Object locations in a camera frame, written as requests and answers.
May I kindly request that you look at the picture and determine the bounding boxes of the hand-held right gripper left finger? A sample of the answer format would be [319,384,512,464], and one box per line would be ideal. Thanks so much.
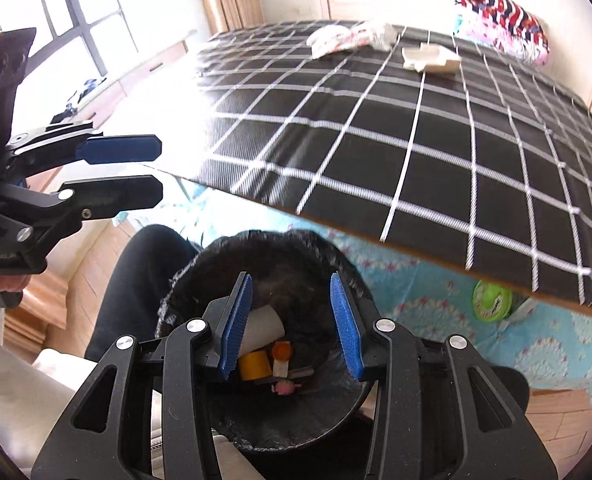
[31,272,253,480]

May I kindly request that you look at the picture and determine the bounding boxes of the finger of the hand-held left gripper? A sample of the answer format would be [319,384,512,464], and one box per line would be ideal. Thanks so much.
[8,120,163,173]
[0,175,164,261]

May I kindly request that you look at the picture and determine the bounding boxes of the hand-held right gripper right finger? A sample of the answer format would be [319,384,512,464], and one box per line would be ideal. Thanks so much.
[330,271,559,480]

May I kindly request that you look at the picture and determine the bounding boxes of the white paper cup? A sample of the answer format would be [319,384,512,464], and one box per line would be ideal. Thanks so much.
[238,306,286,356]

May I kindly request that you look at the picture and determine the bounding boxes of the orange tape roll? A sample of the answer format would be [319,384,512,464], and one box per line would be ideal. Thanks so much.
[239,351,272,381]

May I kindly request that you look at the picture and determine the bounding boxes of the trash bin with black bag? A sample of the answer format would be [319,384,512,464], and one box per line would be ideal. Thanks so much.
[156,230,379,453]

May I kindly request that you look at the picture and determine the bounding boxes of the white printed plastic bag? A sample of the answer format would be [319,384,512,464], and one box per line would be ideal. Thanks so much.
[306,22,399,59]

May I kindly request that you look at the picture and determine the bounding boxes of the white cardboard tray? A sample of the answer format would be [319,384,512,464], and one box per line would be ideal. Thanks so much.
[402,44,462,77]

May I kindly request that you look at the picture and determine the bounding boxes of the dark cloth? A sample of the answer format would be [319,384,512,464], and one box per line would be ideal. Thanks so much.
[51,77,98,121]

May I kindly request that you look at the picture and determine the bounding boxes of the wooden window bench cabinet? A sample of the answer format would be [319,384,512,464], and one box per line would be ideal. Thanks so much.
[51,35,192,131]

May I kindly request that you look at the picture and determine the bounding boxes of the blue floral bedsheet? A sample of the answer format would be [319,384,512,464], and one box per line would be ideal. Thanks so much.
[126,180,592,406]

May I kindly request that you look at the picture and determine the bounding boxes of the green round container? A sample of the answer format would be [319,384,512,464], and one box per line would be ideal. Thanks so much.
[472,280,513,322]

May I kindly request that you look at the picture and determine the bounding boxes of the black checked mat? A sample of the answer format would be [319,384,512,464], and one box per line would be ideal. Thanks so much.
[141,20,592,318]

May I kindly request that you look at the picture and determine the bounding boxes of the pink printed folded quilt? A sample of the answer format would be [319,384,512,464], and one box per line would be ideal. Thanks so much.
[453,10,551,66]

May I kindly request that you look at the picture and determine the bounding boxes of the striped folded quilt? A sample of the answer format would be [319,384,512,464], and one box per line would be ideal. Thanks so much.
[451,0,549,43]

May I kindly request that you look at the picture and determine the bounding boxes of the window with dark frame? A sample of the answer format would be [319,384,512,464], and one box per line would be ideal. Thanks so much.
[0,0,142,86]

